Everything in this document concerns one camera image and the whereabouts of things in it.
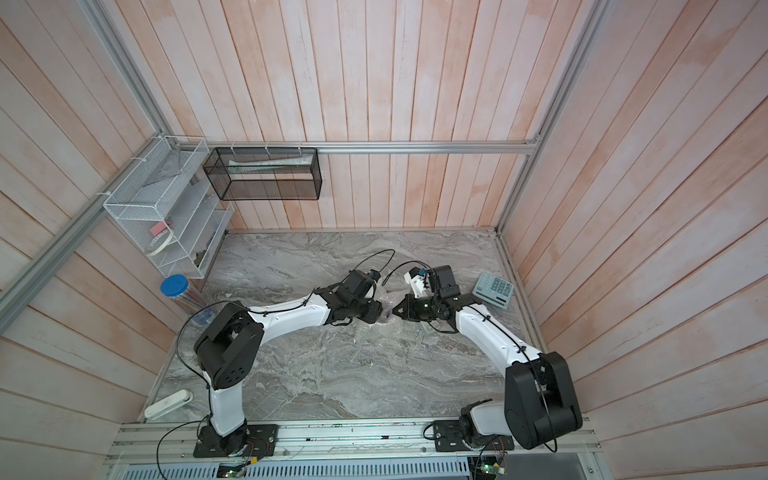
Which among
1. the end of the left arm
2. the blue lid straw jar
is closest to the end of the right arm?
the end of the left arm

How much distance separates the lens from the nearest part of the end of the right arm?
0.63m

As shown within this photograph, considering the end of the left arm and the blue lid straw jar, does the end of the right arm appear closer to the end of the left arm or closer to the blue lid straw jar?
the end of the left arm
